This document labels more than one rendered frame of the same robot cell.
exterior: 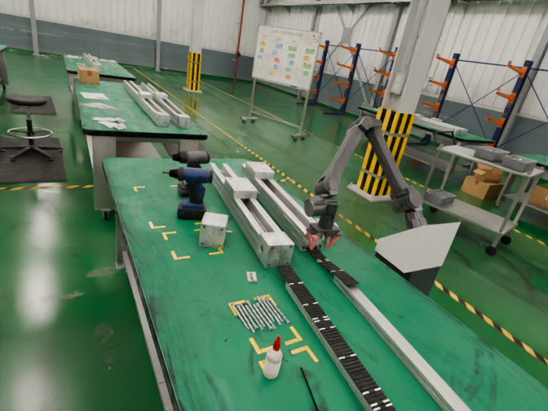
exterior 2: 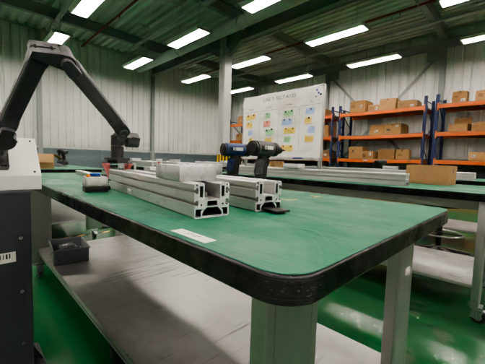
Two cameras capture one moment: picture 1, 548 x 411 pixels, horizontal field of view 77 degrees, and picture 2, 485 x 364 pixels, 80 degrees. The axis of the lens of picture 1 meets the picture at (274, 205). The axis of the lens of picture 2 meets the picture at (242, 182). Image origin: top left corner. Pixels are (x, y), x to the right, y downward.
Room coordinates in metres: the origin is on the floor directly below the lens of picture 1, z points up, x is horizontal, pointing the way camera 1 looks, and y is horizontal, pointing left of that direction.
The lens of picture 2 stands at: (2.64, 0.12, 0.92)
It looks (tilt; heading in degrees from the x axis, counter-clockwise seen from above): 4 degrees down; 169
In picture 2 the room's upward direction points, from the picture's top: 2 degrees clockwise
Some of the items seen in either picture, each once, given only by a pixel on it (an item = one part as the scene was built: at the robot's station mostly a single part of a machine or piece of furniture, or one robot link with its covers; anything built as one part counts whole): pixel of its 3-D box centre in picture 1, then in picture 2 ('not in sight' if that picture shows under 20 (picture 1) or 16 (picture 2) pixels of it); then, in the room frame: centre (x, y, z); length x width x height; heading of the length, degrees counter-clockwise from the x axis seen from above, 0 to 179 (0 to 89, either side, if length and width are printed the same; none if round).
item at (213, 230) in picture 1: (216, 230); not in sight; (1.15, 0.20, 0.83); 0.11 x 0.10 x 0.10; 96
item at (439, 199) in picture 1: (470, 188); not in sight; (3.69, -2.09, 0.50); 1.03 x 0.55 x 1.01; 46
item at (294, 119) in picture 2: not in sight; (278, 157); (-1.55, 1.49, 0.97); 1.50 x 0.50 x 1.95; 34
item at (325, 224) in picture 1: (326, 222); (117, 153); (1.18, -0.20, 0.94); 0.10 x 0.07 x 0.07; 118
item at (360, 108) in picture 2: not in sight; (381, 145); (-6.28, 6.71, 1.58); 2.83 x 0.98 x 3.15; 34
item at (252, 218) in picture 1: (238, 200); (199, 184); (1.49, 0.17, 0.82); 0.80 x 0.10 x 0.09; 27
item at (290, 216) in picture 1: (275, 199); (152, 185); (1.58, 0.00, 0.82); 0.80 x 0.10 x 0.09; 27
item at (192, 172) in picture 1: (186, 192); (240, 167); (1.31, 0.37, 0.89); 0.20 x 0.08 x 0.22; 106
